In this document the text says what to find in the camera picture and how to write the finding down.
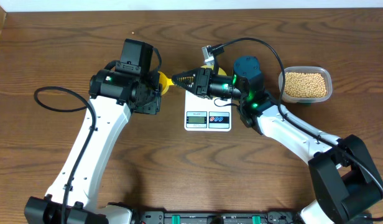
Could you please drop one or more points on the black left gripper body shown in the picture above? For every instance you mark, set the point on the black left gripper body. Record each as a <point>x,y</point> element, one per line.
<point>151,93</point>

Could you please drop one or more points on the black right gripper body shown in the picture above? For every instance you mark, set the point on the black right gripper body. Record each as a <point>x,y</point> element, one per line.
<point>216,86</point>

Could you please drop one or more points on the pale yellow bowl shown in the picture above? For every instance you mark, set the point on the pale yellow bowl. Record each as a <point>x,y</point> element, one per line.
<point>220,70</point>

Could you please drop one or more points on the yellow measuring scoop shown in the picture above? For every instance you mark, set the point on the yellow measuring scoop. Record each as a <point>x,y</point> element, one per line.
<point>165,82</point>

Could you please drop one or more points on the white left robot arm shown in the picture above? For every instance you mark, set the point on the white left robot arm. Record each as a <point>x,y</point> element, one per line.
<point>72,198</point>

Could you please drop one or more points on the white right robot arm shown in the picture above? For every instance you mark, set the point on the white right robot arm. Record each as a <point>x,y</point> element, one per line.
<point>345,179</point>

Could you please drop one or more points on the white digital kitchen scale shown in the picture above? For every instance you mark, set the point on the white digital kitchen scale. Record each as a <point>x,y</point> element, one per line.
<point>207,115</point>

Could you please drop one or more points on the soybeans pile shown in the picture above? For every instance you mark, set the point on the soybeans pile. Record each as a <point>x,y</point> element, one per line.
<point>305,85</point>

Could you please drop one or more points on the clear plastic container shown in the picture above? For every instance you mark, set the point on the clear plastic container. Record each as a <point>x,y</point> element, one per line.
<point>308,69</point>

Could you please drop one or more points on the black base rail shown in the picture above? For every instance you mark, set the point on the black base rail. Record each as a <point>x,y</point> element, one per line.
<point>159,217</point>

